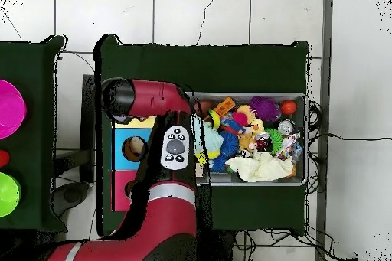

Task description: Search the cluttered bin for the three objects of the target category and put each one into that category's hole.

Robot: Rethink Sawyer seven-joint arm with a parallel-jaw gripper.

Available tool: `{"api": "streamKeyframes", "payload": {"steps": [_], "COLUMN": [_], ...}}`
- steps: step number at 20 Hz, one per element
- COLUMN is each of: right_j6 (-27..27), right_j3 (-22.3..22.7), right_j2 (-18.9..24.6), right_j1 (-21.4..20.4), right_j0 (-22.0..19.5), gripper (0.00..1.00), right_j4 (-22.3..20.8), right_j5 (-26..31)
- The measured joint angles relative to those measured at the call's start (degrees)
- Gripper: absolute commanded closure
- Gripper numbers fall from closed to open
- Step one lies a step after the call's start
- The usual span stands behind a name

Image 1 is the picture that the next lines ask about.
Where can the green spiky rubber ball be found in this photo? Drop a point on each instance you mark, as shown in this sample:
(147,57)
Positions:
(277,140)

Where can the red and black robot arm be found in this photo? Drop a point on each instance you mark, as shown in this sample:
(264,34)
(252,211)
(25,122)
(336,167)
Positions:
(171,221)

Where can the wooden box with three holes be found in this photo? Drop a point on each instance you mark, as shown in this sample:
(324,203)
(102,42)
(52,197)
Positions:
(118,163)

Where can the shallow silver mesh bin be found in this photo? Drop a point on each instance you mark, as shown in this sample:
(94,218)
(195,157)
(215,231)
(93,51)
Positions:
(301,166)

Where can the mint green waffle cloth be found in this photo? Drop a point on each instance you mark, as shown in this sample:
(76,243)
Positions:
(214,140)

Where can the blue spiky rubber ball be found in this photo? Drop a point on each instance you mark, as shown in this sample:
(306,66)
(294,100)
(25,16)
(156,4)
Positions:
(229,144)

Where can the orange plastic toy brick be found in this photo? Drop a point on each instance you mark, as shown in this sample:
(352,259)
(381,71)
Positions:
(225,105)

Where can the black and red drink can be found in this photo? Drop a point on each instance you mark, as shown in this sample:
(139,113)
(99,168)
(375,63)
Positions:
(263,143)

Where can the purple spiky rubber ball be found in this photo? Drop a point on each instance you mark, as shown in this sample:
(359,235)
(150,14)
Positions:
(265,108)

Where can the cream waffle cloth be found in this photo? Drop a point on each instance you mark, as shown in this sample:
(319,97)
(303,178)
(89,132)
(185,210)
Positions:
(263,169)

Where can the black silver-topped drink can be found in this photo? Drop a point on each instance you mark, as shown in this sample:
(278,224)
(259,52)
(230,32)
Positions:
(285,127)

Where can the small plain orange ball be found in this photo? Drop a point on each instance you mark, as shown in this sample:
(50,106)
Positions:
(288,107)

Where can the black equipment stand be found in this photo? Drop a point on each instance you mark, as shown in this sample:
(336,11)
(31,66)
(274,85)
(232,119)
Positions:
(88,105)

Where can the grey metal pole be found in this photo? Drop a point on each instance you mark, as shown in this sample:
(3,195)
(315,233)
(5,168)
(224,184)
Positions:
(326,28)

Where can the dark green side table cloth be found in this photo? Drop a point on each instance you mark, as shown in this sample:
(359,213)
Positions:
(33,59)

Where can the magenta plastic bowl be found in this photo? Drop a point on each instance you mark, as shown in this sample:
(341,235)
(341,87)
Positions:
(10,109)

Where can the small red round object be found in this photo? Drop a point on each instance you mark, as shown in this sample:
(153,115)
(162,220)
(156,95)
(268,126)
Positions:
(3,158)

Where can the lime green plastic bowl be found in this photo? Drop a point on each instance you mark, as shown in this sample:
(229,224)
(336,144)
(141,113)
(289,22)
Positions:
(8,195)

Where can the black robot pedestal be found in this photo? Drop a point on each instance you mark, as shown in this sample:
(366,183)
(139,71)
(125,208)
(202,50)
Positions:
(220,248)

